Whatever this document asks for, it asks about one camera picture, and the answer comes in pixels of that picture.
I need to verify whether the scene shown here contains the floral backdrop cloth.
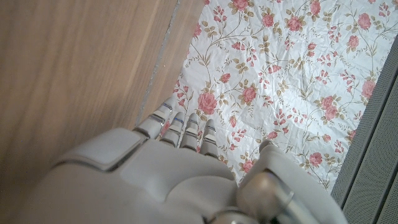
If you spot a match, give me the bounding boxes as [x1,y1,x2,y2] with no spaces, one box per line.
[172,0,398,194]

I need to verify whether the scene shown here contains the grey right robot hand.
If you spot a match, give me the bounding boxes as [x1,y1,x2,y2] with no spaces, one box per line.
[12,96,348,224]

